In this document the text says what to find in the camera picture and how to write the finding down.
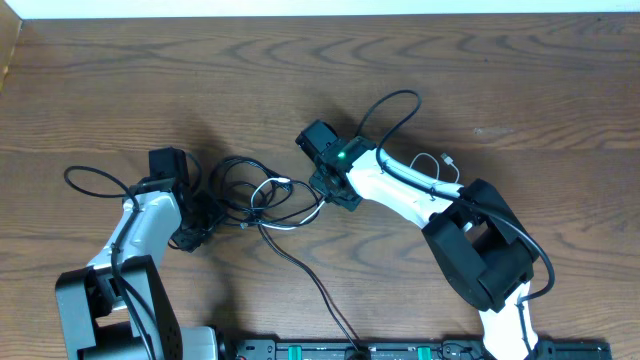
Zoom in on white usb cable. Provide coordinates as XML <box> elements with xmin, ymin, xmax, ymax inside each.
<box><xmin>248</xmin><ymin>152</ymin><xmax>461</xmax><ymax>232</ymax></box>

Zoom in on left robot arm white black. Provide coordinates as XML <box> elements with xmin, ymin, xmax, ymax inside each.
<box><xmin>55</xmin><ymin>190</ymin><xmax>219</xmax><ymax>360</ymax></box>

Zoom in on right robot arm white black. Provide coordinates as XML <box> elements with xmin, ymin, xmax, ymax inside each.
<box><xmin>296</xmin><ymin>135</ymin><xmax>547</xmax><ymax>359</ymax></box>

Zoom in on black mounting rail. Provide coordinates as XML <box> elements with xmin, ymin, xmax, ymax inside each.
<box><xmin>219</xmin><ymin>339</ymin><xmax>613</xmax><ymax>360</ymax></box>

